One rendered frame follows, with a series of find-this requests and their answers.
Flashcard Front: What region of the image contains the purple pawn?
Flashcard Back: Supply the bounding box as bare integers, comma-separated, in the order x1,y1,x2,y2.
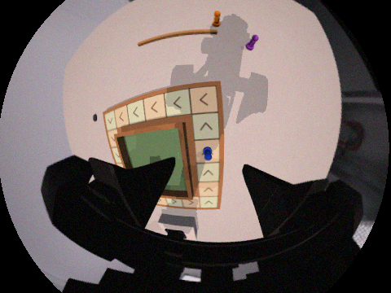
245,35,260,51

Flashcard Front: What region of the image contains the blue pawn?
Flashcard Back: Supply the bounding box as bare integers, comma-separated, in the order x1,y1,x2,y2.
203,146,213,160

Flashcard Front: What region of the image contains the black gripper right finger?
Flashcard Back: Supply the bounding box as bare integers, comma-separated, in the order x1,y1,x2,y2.
242,165,329,238

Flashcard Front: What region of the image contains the orange wooden stick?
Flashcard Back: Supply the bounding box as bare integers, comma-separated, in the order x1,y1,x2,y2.
137,29,218,46

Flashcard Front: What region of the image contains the square wooden game board with arrow squares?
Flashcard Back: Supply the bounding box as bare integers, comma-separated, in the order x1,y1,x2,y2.
104,85,219,208

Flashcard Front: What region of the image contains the orange pawn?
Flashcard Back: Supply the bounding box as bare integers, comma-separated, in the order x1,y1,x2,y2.
212,11,222,27

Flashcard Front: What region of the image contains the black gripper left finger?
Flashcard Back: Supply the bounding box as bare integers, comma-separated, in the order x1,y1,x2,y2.
88,156,176,228

